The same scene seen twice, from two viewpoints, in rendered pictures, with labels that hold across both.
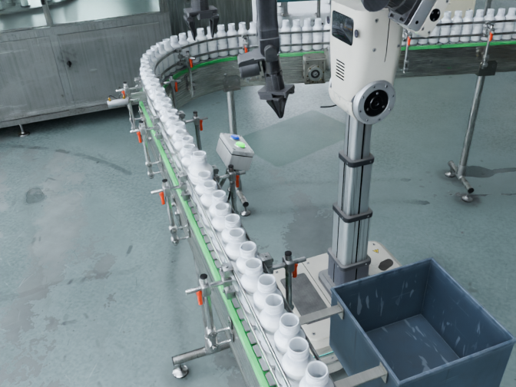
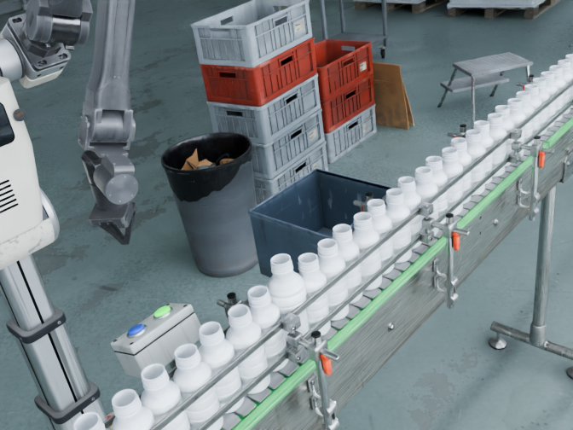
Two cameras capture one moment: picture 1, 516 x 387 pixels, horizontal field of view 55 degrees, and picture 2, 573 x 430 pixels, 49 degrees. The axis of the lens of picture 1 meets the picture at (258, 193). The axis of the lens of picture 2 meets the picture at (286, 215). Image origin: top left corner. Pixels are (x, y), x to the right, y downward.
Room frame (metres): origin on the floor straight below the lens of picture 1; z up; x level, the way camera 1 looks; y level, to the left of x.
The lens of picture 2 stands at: (1.64, 1.00, 1.79)
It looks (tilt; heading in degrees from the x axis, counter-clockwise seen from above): 29 degrees down; 244
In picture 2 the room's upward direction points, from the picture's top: 9 degrees counter-clockwise
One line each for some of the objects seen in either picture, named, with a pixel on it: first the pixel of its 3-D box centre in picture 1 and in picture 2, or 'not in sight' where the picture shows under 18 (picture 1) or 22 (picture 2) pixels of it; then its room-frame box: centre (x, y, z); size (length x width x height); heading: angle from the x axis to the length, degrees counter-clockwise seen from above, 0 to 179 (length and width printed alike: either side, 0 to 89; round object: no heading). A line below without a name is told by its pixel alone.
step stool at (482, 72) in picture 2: not in sight; (483, 86); (-1.66, -2.23, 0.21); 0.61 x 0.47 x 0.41; 72
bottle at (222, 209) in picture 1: (224, 232); (365, 251); (1.03, 0.09, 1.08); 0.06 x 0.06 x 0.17
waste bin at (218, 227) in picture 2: not in sight; (218, 207); (0.70, -1.72, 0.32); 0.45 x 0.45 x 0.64
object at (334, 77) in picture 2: not in sight; (325, 68); (-0.57, -2.61, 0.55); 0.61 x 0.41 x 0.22; 21
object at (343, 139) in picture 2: not in sight; (330, 129); (-0.56, -2.61, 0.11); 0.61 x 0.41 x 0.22; 21
